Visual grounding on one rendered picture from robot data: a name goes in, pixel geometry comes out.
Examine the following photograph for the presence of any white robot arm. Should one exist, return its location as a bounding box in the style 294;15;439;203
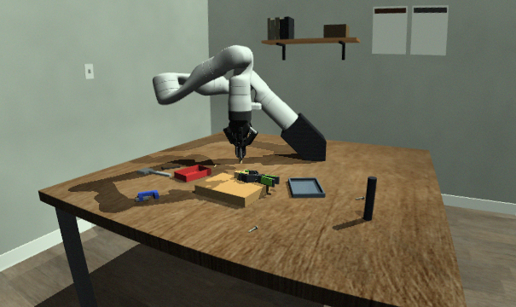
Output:
153;45;298;130

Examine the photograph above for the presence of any red open tray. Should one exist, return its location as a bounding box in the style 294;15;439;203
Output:
174;165;211;182

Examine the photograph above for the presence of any black cylinder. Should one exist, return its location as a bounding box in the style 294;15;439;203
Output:
363;177;377;221

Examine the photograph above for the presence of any small wooden block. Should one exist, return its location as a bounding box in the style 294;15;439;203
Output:
235;171;248;179

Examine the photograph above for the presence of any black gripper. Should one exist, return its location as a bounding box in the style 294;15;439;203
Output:
223;110;258;158

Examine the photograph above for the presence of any light tan wooden slab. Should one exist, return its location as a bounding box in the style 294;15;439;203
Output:
194;173;270;207

